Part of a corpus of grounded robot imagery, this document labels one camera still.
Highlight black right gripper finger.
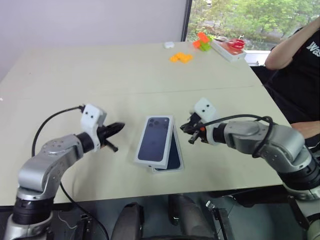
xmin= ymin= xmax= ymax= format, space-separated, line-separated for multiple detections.
xmin=182 ymin=124 xmax=201 ymax=133
xmin=180 ymin=119 xmax=200 ymax=129

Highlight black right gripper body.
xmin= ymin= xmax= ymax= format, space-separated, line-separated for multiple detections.
xmin=188 ymin=112 xmax=208 ymax=145

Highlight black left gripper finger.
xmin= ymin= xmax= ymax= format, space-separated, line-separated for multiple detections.
xmin=111 ymin=126 xmax=125 ymax=138
xmin=109 ymin=122 xmax=126 ymax=132

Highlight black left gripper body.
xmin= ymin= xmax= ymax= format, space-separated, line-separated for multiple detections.
xmin=96 ymin=124 xmax=119 ymax=153

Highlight white phone box lid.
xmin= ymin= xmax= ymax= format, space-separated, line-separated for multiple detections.
xmin=133 ymin=114 xmax=175 ymax=170

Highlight white phone box base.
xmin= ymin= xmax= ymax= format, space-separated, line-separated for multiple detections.
xmin=151 ymin=121 xmax=185 ymax=174

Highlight flat white box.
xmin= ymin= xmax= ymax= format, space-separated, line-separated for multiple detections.
xmin=211 ymin=38 xmax=247 ymax=63

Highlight dark smartphone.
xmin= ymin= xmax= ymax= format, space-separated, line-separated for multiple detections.
xmin=152 ymin=126 xmax=183 ymax=172

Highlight yellow-orange toy block cluster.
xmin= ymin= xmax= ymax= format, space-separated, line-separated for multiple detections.
xmin=169 ymin=51 xmax=195 ymax=65

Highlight dark rounded shape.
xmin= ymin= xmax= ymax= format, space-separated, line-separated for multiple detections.
xmin=112 ymin=201 xmax=145 ymax=240
xmin=167 ymin=194 xmax=201 ymax=233

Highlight green toy block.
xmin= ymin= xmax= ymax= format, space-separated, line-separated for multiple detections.
xmin=199 ymin=35 xmax=215 ymax=52

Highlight large orange toy block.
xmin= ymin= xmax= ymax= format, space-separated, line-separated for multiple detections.
xmin=196 ymin=32 xmax=210 ymax=44

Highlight red scissors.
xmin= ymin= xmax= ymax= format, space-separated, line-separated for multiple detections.
xmin=226 ymin=38 xmax=246 ymax=50

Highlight white windowsill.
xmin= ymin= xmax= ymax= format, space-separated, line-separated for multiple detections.
xmin=243 ymin=49 xmax=272 ymax=67

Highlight person in black shirt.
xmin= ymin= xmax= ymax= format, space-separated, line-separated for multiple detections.
xmin=263 ymin=18 xmax=320 ymax=148

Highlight green trees outside window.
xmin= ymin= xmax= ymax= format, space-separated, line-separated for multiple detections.
xmin=188 ymin=0 xmax=320 ymax=51

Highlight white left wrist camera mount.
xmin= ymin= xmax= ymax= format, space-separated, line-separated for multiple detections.
xmin=79 ymin=102 xmax=108 ymax=154

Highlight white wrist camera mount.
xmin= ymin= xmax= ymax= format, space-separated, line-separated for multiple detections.
xmin=79 ymin=102 xmax=108 ymax=154
xmin=191 ymin=97 xmax=219 ymax=146

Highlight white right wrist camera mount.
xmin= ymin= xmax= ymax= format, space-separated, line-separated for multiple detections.
xmin=191 ymin=97 xmax=219 ymax=146

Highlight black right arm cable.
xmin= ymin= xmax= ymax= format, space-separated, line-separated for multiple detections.
xmin=199 ymin=114 xmax=275 ymax=159

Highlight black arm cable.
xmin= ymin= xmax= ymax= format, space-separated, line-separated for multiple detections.
xmin=31 ymin=105 xmax=85 ymax=157
xmin=199 ymin=114 xmax=275 ymax=159

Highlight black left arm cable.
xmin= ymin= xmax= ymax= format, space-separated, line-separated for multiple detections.
xmin=31 ymin=105 xmax=85 ymax=157

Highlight thin black hanging cable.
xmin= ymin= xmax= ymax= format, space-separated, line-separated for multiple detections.
xmin=59 ymin=181 xmax=111 ymax=240

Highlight black metal bracket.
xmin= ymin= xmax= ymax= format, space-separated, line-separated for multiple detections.
xmin=205 ymin=199 xmax=236 ymax=240

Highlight black window frame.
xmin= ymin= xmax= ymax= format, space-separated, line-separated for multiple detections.
xmin=180 ymin=0 xmax=194 ymax=42

